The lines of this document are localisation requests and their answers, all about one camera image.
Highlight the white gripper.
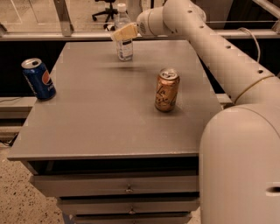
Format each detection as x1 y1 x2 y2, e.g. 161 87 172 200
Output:
111 7 172 41

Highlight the clear plastic water bottle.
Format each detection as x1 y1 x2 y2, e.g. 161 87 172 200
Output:
115 3 133 61

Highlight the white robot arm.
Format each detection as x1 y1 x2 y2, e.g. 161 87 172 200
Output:
111 0 280 224

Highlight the orange lacroix can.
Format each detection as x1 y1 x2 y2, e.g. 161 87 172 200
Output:
155 67 180 112

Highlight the blue pepsi can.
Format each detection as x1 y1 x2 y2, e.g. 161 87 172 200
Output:
21 58 56 101

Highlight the black office chair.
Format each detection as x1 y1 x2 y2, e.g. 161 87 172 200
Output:
92 0 118 23

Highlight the grey drawer cabinet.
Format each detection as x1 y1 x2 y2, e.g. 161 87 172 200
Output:
7 39 235 224

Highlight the top grey drawer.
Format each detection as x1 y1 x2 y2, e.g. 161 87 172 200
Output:
30 171 200 197

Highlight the grey drawer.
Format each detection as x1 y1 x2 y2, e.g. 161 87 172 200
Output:
30 171 200 197
73 213 191 224
58 196 200 215

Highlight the middle grey drawer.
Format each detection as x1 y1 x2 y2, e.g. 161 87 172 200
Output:
58 196 200 215

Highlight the bottom grey drawer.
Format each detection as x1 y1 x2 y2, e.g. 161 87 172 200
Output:
73 213 191 224

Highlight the white cable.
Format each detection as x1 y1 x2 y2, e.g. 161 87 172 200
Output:
237 27 261 64

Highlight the metal window rail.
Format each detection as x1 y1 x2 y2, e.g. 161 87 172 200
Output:
0 29 280 41

